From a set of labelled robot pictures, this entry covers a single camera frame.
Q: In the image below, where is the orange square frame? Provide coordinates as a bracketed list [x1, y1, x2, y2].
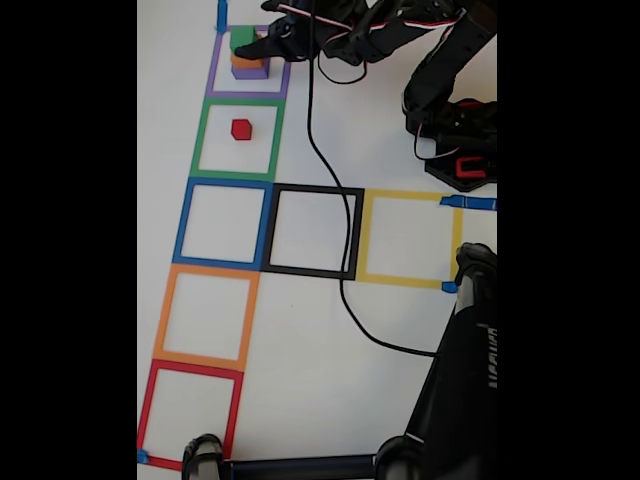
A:
[152, 263, 261, 372]

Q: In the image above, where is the green square frame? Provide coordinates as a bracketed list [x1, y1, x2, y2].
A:
[188, 98, 286, 182]

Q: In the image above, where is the green cube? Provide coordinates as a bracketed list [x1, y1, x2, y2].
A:
[229, 25, 259, 55]

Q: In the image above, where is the black camera cable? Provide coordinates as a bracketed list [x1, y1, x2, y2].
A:
[307, 0, 442, 359]

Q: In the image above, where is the large purple cube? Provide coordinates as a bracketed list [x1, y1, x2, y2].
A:
[232, 54, 272, 81]

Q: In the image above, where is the orange cube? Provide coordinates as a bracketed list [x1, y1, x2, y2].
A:
[229, 32, 266, 70]

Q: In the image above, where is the purple square frame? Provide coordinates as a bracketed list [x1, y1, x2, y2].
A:
[204, 24, 294, 100]

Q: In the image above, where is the yellow square frame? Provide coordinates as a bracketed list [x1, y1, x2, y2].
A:
[355, 188, 464, 290]

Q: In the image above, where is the red table clamp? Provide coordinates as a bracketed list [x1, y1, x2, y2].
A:
[455, 156, 487, 180]

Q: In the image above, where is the black square frame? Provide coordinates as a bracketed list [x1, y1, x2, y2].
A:
[259, 183, 365, 281]

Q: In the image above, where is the blue square frame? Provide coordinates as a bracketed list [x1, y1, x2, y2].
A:
[172, 177, 275, 271]

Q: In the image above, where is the black camera tripod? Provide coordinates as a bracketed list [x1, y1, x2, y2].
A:
[181, 242, 498, 480]

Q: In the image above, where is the red square frame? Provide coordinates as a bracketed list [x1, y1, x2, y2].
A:
[136, 358, 245, 472]

